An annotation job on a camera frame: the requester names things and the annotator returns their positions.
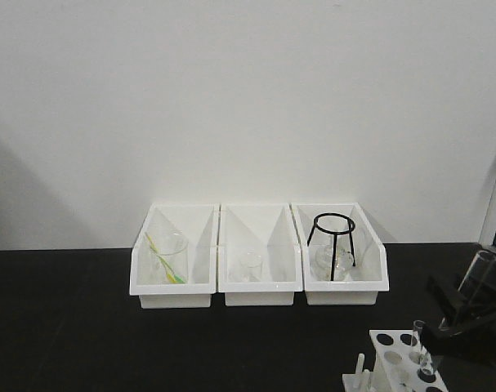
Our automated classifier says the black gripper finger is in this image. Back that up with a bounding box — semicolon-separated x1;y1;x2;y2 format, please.
427;275;496;327
420;311;496;361

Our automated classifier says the clear glass test tube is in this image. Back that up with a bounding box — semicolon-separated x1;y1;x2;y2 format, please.
439;249;496;331

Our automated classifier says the white test tube rack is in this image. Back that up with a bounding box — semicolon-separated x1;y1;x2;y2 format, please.
342;330;448;391

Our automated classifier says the right white storage bin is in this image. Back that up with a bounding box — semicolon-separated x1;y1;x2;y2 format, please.
290;203;390;305

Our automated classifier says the white storage bin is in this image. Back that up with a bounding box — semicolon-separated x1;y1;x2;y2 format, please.
129;203;220;310
217;203;303;307
290;203;390;305

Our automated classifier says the clear round glass flask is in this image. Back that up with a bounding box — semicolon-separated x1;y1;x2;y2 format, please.
313;246;355;282

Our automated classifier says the middle white storage bin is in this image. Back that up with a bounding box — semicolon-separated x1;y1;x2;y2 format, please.
217;203;303;307

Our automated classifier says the small glass beaker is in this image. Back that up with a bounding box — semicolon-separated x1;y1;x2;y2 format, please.
239;252;263;282

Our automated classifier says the left white storage bin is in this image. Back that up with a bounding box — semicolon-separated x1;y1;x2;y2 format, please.
129;203;220;310

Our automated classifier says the yellow green stirring stick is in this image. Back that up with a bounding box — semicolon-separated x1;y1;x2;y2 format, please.
144;232;187;284

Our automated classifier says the large glass beaker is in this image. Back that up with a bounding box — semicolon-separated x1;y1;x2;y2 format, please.
145;231;190;284

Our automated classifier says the black wire tripod stand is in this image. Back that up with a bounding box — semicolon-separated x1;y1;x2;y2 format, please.
306;212;356;267

